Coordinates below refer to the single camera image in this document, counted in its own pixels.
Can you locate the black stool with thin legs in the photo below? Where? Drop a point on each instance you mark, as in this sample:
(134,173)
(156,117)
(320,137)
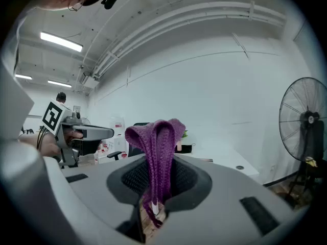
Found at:
(314,172)

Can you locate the thin-framed eyeglasses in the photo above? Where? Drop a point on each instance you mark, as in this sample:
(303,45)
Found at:
(76,4)

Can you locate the pile of white red packages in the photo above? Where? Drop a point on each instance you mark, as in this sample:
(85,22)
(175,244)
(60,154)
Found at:
(118,126)

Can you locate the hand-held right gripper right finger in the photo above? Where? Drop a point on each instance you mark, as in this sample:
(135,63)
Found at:
(219,213)

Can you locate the white ceiling duct unit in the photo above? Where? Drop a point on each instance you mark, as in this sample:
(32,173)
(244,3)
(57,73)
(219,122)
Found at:
(90,82)

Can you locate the person's left forearm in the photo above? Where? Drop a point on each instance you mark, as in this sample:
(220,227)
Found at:
(51,145)

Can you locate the purple knitted cloth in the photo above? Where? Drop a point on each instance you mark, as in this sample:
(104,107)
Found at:
(158,147)

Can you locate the white ceiling pipe bundle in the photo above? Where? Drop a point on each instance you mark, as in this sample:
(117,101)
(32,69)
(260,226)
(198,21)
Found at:
(178,19)

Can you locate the large black standing fan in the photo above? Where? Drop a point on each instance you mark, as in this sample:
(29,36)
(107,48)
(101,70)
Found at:
(310,119)

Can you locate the pink ribbed vase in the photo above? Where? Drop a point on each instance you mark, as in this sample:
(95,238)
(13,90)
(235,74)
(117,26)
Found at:
(179,145)

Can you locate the ceiling light bar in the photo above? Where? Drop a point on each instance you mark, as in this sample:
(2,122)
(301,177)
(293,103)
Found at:
(59,83)
(23,77)
(61,41)

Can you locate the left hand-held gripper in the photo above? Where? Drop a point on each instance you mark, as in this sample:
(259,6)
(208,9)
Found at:
(55,116)

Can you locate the black mesh office chair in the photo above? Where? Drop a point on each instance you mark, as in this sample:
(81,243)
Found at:
(134,150)

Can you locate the yellow banana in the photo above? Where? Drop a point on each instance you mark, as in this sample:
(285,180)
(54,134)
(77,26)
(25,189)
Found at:
(311,161)

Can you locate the small distant pedestal fan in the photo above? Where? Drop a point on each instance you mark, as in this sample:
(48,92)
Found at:
(85,121)

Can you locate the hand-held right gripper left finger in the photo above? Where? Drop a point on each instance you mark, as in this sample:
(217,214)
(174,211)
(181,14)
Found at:
(92,195)

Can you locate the person's left hand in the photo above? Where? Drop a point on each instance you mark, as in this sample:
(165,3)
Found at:
(74,135)

